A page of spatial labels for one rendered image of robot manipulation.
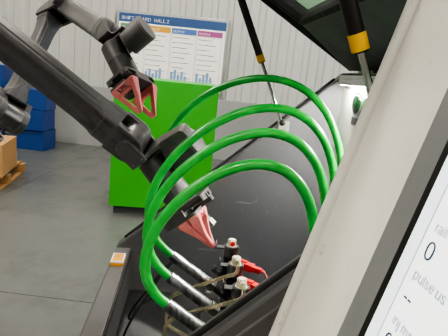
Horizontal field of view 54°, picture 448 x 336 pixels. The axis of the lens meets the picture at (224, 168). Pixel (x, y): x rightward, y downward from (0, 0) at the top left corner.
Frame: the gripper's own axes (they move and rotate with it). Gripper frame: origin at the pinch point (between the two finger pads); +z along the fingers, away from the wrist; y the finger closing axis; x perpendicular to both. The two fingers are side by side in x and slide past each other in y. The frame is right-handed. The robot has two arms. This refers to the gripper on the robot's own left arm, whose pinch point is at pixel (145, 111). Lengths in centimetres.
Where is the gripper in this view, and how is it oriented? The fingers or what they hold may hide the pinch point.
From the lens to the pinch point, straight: 99.4
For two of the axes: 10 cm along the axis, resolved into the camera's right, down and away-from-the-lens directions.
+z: 4.6, 8.3, -3.2
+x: -7.7, 5.5, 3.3
